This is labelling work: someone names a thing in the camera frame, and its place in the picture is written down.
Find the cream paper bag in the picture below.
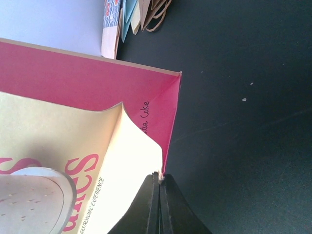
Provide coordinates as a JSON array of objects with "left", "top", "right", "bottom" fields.
[{"left": 131, "top": 2, "right": 140, "bottom": 35}]

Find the pink cakes paper bag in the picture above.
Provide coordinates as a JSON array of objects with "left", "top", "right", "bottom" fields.
[{"left": 0, "top": 39, "right": 182, "bottom": 234}]

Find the brown kraft paper bag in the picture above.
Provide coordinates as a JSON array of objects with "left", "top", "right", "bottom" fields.
[{"left": 138, "top": 0, "right": 172, "bottom": 32}]

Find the blue checkered paper bag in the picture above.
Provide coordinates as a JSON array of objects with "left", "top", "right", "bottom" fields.
[{"left": 101, "top": 0, "right": 121, "bottom": 59}]

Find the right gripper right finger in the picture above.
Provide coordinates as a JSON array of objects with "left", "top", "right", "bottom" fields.
[{"left": 159, "top": 174, "right": 211, "bottom": 234}]

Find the light blue paper bag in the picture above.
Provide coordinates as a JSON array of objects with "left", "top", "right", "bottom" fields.
[{"left": 119, "top": 0, "right": 138, "bottom": 42}]

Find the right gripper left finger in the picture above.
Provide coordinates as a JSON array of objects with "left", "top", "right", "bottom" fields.
[{"left": 109, "top": 172, "right": 159, "bottom": 234}]

